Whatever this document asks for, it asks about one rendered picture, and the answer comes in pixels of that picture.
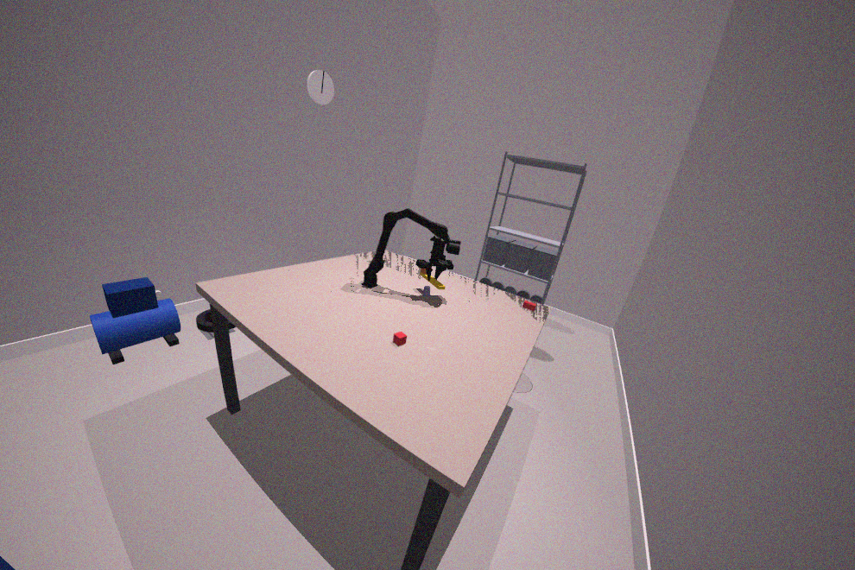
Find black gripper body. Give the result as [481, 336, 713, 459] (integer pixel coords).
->
[416, 250, 454, 269]

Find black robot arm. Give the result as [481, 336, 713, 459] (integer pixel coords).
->
[362, 208, 461, 288]

